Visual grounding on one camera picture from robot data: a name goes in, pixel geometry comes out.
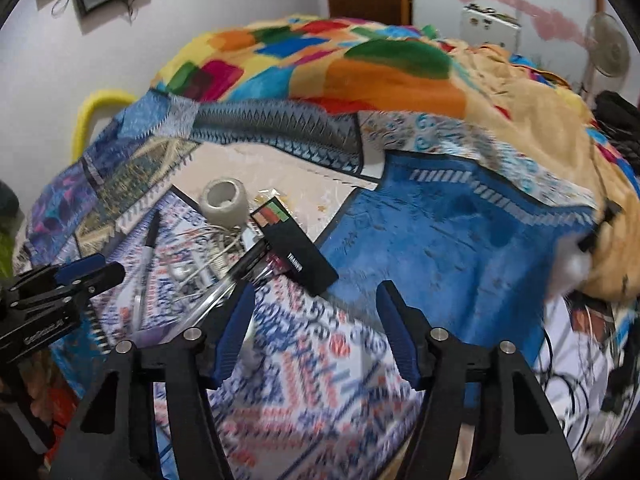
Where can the crumpled clear plastic wrapper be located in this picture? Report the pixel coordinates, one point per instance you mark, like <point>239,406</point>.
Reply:
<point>262,196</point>

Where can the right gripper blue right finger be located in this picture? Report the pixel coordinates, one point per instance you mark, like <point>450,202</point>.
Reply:
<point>405,329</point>

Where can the tan fleece blanket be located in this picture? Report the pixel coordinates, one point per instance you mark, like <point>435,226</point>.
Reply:
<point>538,122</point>

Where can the colourful patchwork fleece blanket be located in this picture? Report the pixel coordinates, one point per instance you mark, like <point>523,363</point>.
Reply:
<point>340,64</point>

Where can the standing electric fan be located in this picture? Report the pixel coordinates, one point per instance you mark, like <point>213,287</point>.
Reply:
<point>608,56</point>

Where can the black rectangular box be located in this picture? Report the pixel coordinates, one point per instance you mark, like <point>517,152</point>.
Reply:
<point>306,264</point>

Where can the white wall switch box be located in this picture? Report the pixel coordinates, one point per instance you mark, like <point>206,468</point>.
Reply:
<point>482,25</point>

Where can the white tape roll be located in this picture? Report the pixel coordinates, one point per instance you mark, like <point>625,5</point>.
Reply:
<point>223,202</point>

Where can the black capped marker pen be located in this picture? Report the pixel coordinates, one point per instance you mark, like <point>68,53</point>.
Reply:
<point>147,255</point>

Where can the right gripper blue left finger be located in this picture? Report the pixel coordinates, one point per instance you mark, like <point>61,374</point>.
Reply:
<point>225,328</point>

